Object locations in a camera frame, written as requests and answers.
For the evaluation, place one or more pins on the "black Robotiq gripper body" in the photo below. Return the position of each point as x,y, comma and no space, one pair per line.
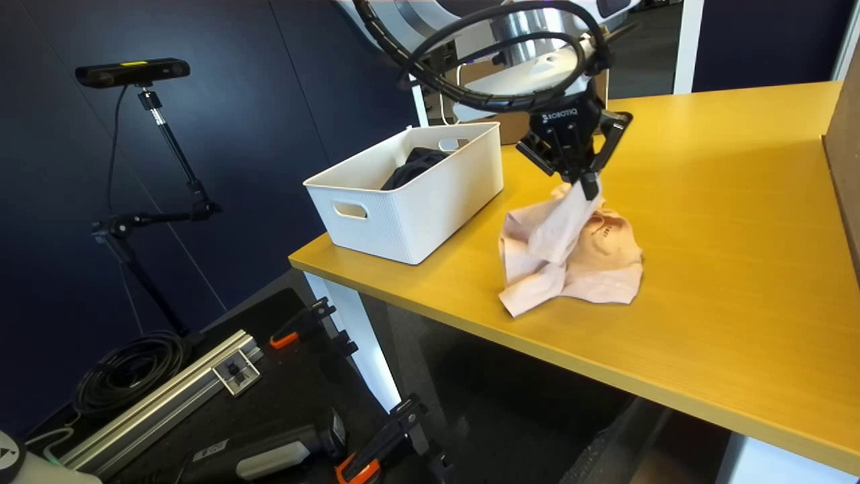
565,125

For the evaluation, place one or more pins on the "light pink printed shirt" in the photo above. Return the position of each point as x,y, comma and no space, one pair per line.
591,258

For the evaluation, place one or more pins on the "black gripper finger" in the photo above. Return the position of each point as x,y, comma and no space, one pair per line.
613,144
551,156

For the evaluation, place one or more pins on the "silver aluminium extrusion bar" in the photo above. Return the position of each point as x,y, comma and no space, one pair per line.
169,403

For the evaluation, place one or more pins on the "black articulated camera stand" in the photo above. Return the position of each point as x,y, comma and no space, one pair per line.
179,156

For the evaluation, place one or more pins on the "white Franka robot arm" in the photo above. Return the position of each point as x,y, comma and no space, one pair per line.
538,67

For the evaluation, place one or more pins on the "brown cardboard box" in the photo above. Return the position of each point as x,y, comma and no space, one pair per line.
513,129

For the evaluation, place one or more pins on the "white plastic basket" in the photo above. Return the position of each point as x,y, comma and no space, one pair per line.
393,217

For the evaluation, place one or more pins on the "white table leg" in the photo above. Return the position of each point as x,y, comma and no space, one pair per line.
352,331

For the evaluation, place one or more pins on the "black stereo camera bar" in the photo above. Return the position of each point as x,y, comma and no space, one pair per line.
132,73

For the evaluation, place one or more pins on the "grey white robot base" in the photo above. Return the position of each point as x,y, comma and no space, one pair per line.
11,460

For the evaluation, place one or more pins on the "dark navy cloth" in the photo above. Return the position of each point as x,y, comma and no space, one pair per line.
418,165

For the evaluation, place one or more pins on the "black orange bar clamp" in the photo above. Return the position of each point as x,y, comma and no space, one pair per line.
298,327
384,438

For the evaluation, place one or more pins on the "black grey hand tool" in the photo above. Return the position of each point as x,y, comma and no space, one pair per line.
270,457

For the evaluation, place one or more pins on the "white door frame post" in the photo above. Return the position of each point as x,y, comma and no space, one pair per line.
688,43
849,57

